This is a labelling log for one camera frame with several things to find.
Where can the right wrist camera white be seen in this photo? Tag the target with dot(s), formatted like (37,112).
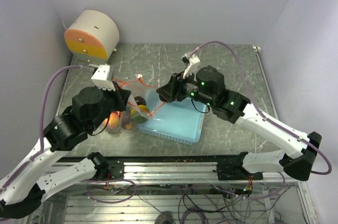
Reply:
(191,64)

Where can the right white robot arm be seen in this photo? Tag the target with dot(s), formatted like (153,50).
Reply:
(297,150)

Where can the white bracket on table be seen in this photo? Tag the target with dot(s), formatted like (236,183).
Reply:
(93,67)

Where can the clear orange zip bag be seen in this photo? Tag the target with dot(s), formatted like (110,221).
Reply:
(112,131)

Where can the round drawer cabinet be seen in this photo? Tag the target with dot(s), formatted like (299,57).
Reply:
(92,37)

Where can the light blue plastic basket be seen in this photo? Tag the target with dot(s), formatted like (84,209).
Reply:
(177,121)

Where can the yellow green mango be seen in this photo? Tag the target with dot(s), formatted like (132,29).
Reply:
(142,109)

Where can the spare clear plastic bag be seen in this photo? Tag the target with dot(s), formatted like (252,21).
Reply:
(139,88)

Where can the dark purple mangosteen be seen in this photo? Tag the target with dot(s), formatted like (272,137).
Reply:
(125,121)

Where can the aluminium rail frame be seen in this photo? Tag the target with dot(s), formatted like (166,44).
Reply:
(189,190)

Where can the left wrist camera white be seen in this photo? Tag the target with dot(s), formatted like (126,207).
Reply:
(103,76)

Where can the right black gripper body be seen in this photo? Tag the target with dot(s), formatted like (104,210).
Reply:
(188,87)

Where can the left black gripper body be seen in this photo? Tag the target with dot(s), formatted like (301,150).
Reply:
(116,101)

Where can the pink yellow peach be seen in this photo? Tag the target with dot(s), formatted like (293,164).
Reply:
(112,122)

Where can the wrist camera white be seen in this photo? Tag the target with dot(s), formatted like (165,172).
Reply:
(191,64)
(103,76)

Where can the green lime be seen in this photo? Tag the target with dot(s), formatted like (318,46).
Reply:
(138,118)

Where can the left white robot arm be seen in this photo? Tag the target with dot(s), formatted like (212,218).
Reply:
(26,187)

